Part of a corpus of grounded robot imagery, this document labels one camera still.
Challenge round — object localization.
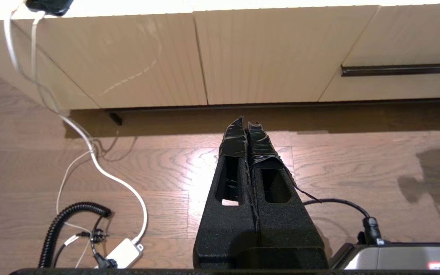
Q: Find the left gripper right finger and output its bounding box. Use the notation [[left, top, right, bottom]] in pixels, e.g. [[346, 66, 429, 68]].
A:
[[246, 121, 329, 269]]

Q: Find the thick white power cable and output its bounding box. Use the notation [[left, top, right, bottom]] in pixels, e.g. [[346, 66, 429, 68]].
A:
[[3, 0, 149, 245]]

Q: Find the black smartphone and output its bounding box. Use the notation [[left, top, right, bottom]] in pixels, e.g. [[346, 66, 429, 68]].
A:
[[25, 0, 74, 17]]

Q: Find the black floor cable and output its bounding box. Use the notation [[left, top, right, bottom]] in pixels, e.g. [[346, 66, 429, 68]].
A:
[[303, 197, 385, 246]]

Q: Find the thin white charging cable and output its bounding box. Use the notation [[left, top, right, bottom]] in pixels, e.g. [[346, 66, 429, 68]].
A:
[[31, 11, 99, 269]]

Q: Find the beige wooden cabinet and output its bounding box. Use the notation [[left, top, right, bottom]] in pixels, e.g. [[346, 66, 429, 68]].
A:
[[0, 0, 440, 112]]

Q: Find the cream white drawer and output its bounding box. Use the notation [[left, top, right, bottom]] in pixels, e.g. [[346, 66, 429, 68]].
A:
[[319, 4, 440, 103]]

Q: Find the black power plug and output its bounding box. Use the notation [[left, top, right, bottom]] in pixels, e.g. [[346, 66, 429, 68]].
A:
[[89, 216, 118, 269]]

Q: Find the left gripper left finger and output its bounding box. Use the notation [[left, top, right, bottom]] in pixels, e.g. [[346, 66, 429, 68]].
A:
[[192, 116, 259, 269]]

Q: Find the black coiled cable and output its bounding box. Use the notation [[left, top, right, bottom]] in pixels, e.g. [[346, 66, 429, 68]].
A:
[[38, 202, 113, 269]]

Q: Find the grey black robot base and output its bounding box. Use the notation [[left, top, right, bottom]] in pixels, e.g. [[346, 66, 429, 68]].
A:
[[329, 242, 440, 270]]

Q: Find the white power adapter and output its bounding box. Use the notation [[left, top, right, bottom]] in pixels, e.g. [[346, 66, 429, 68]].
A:
[[104, 238, 144, 269]]

